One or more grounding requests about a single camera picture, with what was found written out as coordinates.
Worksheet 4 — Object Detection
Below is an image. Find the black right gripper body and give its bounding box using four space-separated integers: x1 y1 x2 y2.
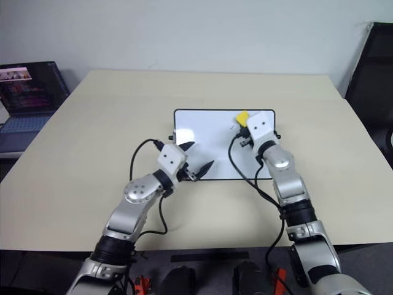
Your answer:
234 125 255 149

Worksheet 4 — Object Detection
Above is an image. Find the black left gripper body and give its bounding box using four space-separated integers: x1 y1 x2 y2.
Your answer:
176 163 198 183

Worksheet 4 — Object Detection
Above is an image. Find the yellow eraser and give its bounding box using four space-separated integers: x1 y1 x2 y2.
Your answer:
235 111 251 127

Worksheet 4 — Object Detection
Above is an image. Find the black-framed whiteboard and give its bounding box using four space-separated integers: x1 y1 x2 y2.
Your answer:
169 108 282 181

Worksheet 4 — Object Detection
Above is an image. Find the dark rounded shape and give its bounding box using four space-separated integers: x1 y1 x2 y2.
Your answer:
160 265 198 295
232 260 271 295

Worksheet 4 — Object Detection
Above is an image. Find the orange clamp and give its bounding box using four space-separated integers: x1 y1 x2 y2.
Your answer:
274 267 289 295
134 275 152 293

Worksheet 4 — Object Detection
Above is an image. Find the black office chair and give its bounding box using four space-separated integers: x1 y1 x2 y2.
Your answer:
344 21 393 155

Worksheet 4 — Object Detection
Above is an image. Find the open laptop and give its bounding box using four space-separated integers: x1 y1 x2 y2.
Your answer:
0 61 71 154

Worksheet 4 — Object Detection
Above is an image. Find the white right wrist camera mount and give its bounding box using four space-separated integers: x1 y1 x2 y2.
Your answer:
246 111 281 149

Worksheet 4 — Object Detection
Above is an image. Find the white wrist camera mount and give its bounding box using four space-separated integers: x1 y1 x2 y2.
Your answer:
157 144 188 187
246 111 281 149

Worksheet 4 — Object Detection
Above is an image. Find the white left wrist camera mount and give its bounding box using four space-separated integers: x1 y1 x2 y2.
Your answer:
157 144 188 187

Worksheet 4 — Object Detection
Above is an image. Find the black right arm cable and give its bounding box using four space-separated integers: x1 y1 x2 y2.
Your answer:
228 132 291 291

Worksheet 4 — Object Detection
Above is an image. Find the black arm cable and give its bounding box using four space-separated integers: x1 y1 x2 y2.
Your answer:
228 132 291 291
130 139 169 237

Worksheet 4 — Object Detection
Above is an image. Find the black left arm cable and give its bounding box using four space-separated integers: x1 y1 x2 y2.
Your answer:
130 139 169 237

